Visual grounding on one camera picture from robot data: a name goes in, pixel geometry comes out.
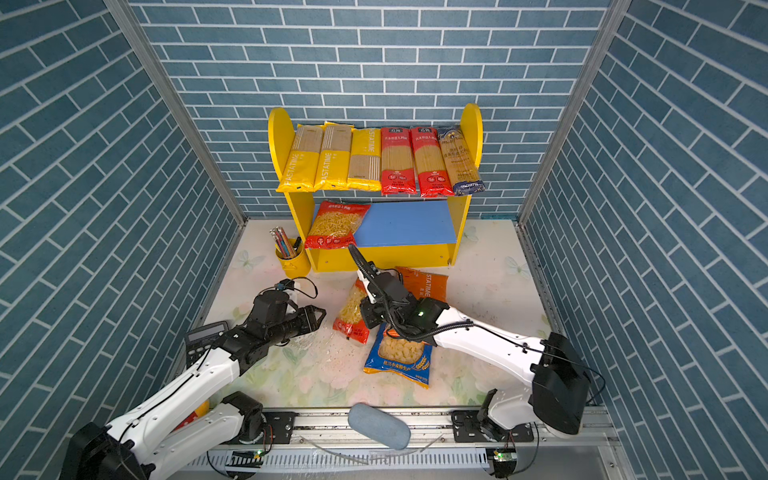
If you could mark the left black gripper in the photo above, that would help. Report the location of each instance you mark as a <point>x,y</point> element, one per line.
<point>309,319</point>

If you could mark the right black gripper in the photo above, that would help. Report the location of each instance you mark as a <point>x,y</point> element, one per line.
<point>369,315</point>

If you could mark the orange macaroni bag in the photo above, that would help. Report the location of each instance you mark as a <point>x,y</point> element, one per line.
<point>420,285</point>

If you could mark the red fusilli bag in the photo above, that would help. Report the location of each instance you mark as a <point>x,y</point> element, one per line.
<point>335,225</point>
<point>349,320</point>

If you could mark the red spaghetti bag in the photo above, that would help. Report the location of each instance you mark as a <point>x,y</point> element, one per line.
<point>430,167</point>
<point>397,162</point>

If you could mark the yellow spaghetti bag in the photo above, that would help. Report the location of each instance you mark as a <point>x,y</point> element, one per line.
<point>364,171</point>
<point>300,171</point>
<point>333,164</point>

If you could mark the dark blue spaghetti bag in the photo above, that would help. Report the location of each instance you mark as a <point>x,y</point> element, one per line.
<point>461,169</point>

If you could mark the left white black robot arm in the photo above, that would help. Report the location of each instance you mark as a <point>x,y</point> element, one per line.
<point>192,384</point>

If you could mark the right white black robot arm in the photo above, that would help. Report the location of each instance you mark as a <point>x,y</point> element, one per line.
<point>557,381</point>

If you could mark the yellow pink blue shelf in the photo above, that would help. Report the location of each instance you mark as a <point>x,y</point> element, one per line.
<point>399,231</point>

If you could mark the blue macaroni bag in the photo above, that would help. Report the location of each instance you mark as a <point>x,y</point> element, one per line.
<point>411,360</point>

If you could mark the yellow pencil cup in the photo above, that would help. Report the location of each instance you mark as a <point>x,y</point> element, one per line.
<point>297,266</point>

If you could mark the coloured pencils bunch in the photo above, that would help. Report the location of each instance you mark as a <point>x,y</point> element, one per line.
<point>288,248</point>

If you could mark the black calculator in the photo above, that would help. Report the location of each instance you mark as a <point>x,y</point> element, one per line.
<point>199,340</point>

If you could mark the grey blue pouch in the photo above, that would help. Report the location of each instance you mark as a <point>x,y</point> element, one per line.
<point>379,426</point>

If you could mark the yellow plush toy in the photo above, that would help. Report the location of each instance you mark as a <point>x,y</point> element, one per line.
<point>202,410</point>

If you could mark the aluminium rail base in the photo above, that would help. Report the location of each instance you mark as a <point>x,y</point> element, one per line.
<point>364,438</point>

